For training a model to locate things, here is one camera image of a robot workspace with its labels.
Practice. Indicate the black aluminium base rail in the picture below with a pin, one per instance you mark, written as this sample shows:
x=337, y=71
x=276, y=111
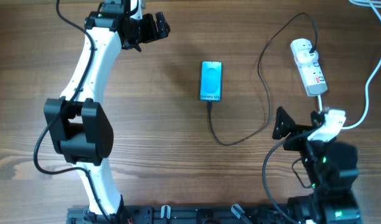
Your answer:
x=263, y=214

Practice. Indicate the blue Galaxy smartphone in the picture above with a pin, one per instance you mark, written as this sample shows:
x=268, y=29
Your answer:
x=211, y=81

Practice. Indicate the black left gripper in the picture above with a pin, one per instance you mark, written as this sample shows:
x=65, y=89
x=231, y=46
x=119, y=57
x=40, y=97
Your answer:
x=152, y=33

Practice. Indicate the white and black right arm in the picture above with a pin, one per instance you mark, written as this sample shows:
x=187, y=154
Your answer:
x=331, y=167

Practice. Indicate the white USB charger plug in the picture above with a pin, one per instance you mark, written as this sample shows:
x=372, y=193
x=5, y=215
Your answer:
x=304, y=57

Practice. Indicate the white power strip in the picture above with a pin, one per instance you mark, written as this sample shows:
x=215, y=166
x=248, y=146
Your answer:
x=311, y=75

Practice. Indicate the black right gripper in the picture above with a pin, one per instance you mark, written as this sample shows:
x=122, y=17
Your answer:
x=297, y=133

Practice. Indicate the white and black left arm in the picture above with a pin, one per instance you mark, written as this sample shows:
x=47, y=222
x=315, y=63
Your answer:
x=76, y=122

